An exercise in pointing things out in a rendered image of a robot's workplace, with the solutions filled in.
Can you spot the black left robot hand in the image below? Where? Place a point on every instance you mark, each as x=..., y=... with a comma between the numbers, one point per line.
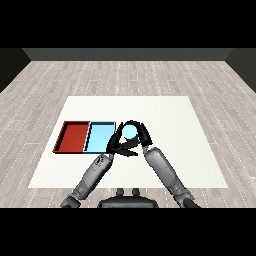
x=115, y=143

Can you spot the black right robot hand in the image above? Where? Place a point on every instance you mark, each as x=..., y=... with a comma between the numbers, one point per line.
x=144, y=134

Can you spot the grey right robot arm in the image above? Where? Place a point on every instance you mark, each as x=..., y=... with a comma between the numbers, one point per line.
x=164, y=171

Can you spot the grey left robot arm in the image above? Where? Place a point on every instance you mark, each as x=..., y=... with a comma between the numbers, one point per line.
x=95, y=172

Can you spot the small blue can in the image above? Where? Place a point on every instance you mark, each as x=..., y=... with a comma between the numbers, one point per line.
x=129, y=132

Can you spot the light blue shallow open box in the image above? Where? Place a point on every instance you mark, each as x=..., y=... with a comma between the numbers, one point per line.
x=99, y=137

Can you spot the red shallow open box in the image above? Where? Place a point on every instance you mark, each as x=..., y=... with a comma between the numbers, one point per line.
x=72, y=137

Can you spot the dark grey robot body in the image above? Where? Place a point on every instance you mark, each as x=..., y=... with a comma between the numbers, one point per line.
x=128, y=200

